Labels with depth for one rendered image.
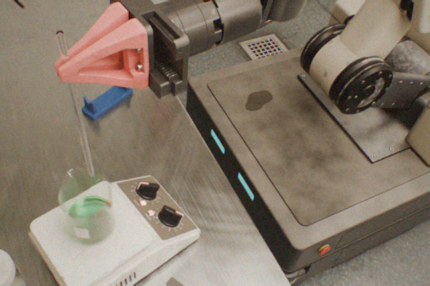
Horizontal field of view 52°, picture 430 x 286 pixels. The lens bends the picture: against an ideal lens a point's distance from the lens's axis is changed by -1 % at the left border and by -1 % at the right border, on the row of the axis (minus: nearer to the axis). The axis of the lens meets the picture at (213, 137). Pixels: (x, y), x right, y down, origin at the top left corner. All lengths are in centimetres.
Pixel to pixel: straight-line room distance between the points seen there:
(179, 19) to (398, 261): 138
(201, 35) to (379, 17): 82
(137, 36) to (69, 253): 31
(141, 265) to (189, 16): 34
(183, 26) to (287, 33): 196
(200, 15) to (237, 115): 97
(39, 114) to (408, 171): 101
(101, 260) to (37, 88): 43
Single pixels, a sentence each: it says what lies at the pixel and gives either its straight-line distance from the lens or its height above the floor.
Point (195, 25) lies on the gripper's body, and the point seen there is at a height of 112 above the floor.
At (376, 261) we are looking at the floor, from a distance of 164.
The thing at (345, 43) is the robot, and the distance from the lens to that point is 124.
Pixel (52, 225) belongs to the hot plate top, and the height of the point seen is 84.
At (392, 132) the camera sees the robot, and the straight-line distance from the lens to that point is 147.
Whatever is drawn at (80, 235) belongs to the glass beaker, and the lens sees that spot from 57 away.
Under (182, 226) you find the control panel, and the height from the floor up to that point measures 79.
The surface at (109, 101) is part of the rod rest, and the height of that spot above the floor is 76.
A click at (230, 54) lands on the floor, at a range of 216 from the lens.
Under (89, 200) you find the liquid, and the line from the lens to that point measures 60.
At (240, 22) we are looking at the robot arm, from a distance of 45.
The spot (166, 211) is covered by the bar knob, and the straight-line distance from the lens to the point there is 64.
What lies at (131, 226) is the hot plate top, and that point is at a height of 84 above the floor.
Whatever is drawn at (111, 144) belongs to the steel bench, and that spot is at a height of 75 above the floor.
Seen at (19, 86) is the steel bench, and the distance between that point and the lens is 93.
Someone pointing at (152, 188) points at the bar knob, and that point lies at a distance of 67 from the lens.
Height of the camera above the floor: 137
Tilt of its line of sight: 50 degrees down
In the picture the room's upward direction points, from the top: 7 degrees clockwise
